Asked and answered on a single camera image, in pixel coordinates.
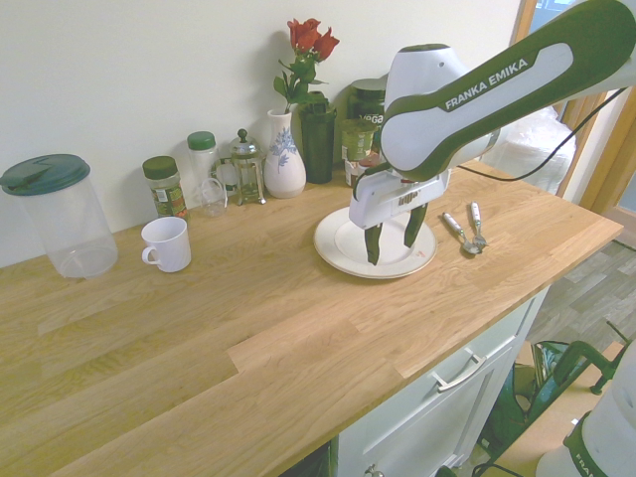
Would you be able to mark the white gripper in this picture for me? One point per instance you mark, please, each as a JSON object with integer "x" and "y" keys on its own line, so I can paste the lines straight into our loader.
{"x": 382, "y": 201}

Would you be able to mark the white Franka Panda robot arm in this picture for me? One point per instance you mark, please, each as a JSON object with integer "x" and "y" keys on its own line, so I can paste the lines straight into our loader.
{"x": 472, "y": 89}

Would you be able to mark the white plate with gold rim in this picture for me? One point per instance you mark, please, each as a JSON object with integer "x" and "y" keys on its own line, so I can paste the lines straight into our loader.
{"x": 343, "y": 248}

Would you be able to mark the red yogurt cup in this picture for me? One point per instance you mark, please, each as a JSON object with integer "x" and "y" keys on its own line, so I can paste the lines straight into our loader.
{"x": 353, "y": 171}

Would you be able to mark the green oatmeal cup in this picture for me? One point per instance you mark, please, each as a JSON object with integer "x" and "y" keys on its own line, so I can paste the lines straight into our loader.
{"x": 358, "y": 139}

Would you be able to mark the black shaker bottle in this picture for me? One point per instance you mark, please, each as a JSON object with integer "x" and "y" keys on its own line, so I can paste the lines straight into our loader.
{"x": 318, "y": 144}

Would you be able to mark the white vase with blue flowers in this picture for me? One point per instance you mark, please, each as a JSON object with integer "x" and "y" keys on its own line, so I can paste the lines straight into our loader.
{"x": 283, "y": 174}

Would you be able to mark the black protein powder tub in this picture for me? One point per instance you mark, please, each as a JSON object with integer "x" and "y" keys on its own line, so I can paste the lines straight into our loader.
{"x": 365, "y": 99}

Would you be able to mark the glass French press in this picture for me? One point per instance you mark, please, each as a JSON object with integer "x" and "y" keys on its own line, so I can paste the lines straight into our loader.
{"x": 246, "y": 169}

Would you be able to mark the clear plastic wrapped furniture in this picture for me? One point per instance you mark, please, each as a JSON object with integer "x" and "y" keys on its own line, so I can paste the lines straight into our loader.
{"x": 536, "y": 134}

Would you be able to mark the small clear glass cup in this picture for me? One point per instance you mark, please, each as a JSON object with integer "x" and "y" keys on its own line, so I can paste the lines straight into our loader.
{"x": 213, "y": 204}

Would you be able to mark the green bag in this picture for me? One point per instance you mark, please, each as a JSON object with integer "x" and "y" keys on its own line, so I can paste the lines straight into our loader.
{"x": 507, "y": 412}

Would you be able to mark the clear bottle with green lid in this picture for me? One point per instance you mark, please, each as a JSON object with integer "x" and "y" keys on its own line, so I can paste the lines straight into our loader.
{"x": 201, "y": 154}

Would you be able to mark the red rose bouquet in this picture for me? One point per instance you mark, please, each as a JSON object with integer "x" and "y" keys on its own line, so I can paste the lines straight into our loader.
{"x": 308, "y": 35}

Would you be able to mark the white ceramic mug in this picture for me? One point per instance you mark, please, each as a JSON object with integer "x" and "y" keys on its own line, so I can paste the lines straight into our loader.
{"x": 171, "y": 248}

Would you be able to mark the green metal clamp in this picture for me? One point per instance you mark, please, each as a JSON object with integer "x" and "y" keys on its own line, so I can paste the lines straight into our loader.
{"x": 588, "y": 350}

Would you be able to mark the spice jar with dark lid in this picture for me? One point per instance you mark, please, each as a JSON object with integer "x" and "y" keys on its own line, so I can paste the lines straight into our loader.
{"x": 166, "y": 194}

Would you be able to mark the clear pitcher with teal lid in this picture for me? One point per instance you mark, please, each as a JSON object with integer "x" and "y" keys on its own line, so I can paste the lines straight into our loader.
{"x": 74, "y": 223}

